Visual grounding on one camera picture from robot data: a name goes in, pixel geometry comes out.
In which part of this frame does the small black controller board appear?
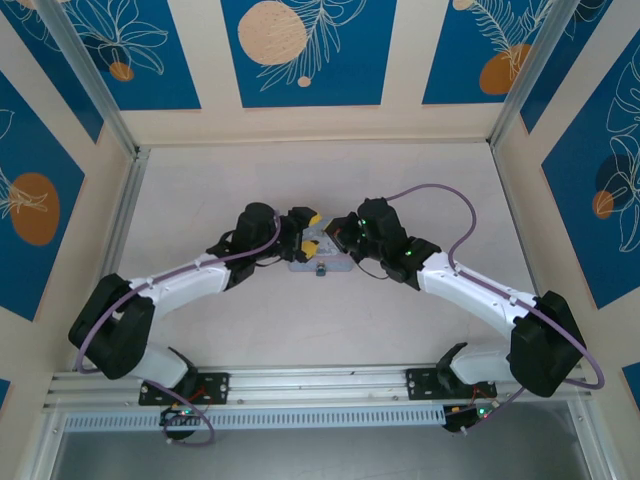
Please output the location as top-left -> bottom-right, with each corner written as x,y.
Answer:
159,405 -> 202,427
442,403 -> 502,434

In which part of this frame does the grey metal shelf panel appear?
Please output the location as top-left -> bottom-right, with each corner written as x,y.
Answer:
49,402 -> 604,480

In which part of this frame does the aluminium side rail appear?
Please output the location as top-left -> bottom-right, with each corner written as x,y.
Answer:
74,147 -> 151,372
492,143 -> 567,362

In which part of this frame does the aluminium cross rail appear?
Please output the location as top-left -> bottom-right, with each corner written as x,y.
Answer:
42,362 -> 597,414

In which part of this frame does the blue floral wall panel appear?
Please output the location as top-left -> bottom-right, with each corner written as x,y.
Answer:
221,0 -> 399,109
541,47 -> 640,310
0,72 -> 87,322
49,0 -> 203,113
0,0 -> 105,145
421,0 -> 557,107
519,0 -> 640,135

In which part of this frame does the grey slotted cable duct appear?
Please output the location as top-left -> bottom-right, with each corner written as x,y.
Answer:
63,404 -> 447,433

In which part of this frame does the thin red wire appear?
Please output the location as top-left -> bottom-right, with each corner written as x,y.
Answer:
174,384 -> 214,407
469,381 -> 497,407

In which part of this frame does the aluminium frame post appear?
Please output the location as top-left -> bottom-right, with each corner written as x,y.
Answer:
37,0 -> 151,157
487,0 -> 615,149

